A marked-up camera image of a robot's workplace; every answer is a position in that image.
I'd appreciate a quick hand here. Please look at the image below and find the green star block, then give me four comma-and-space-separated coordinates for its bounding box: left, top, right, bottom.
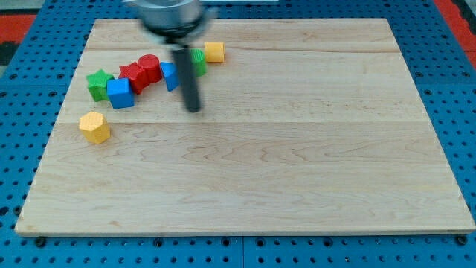
86, 69, 114, 102

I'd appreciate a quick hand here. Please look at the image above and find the green cylinder block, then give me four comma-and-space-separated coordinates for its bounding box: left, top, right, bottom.
190, 48, 207, 77

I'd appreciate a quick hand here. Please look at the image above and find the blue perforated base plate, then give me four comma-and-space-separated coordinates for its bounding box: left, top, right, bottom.
1, 0, 475, 267

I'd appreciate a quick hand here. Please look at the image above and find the blue wedge block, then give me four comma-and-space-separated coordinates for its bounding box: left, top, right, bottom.
160, 62, 180, 92

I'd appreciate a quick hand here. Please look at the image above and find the red star block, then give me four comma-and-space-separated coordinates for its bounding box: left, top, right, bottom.
119, 62, 150, 95

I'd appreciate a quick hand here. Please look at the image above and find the wooden board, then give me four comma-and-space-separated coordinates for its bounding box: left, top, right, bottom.
16, 19, 475, 237

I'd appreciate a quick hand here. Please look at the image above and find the blue cube block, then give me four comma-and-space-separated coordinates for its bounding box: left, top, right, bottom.
106, 78, 135, 109

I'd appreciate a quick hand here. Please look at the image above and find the yellow hexagon block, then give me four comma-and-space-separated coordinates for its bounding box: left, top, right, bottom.
79, 112, 111, 144

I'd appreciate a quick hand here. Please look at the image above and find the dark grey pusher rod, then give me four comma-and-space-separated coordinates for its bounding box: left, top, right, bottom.
172, 46, 202, 113

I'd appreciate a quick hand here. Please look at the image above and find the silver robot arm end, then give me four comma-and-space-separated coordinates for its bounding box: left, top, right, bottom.
123, 0, 219, 47

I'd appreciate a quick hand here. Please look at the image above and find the yellow heart block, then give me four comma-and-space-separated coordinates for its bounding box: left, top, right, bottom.
204, 42, 225, 63

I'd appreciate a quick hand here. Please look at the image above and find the red cylinder block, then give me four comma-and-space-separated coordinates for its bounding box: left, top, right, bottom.
137, 54, 162, 83

